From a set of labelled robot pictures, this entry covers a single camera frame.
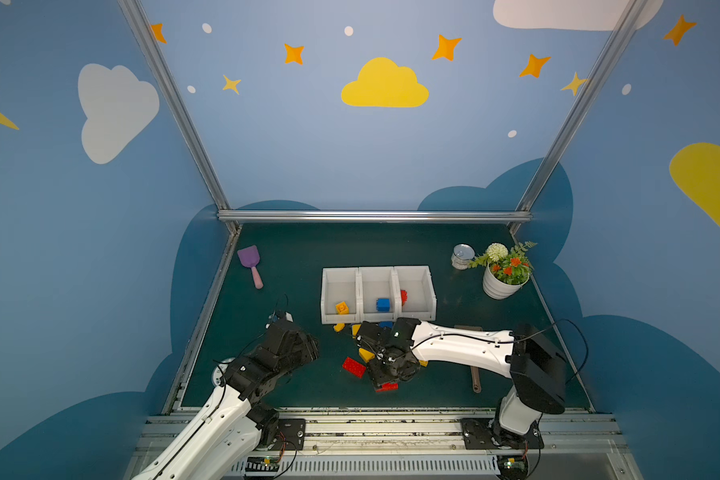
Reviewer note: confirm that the silver tin can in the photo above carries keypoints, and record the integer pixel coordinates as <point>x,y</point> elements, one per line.
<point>462,256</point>

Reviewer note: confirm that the right controller board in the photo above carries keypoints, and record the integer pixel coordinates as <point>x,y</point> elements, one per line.
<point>512,468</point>

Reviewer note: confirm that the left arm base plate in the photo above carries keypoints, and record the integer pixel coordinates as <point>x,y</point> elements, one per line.
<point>288,434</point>

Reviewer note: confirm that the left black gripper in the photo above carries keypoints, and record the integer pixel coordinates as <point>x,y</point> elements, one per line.
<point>300,346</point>

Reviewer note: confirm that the controller board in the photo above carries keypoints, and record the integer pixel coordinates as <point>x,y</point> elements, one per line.
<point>262,466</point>
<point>512,468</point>

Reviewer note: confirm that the potted flower plant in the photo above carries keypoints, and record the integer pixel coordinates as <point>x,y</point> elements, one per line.
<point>506,269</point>

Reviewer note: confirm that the red lego bottom brick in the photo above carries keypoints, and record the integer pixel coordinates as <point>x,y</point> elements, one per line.
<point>387,387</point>

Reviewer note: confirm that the left controller board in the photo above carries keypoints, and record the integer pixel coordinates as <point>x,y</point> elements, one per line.
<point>262,466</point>

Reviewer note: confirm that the middle white bin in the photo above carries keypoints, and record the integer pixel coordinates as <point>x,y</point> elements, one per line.
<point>378,282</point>

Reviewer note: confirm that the brown slotted scoop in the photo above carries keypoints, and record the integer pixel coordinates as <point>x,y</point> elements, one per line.
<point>474,371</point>

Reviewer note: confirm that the white bin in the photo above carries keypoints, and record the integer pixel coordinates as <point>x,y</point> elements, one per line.
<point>421,301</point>
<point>378,282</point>
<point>340,285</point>

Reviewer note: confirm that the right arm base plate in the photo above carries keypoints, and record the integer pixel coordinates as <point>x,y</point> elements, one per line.
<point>487,434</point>

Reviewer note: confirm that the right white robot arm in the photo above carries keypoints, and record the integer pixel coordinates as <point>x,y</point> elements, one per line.
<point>536,367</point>

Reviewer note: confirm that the purple toy shovel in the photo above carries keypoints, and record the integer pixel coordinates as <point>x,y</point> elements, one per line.
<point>249,258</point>

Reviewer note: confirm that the left white bin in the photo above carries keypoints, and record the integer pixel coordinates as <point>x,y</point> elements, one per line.
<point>340,285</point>

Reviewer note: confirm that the yellow orange lego brick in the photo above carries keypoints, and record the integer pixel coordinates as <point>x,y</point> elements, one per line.
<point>342,308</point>

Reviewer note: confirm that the tape roll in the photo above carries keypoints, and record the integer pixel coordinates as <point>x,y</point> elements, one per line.
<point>219,371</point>

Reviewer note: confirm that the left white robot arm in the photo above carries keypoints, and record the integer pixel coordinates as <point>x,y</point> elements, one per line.
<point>234,420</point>

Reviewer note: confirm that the right white bin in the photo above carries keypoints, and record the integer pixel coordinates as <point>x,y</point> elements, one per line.
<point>421,301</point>

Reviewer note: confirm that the red lego long brick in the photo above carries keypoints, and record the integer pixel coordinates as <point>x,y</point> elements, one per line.
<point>354,367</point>

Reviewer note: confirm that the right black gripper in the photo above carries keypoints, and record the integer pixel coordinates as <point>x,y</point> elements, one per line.
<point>381,365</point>

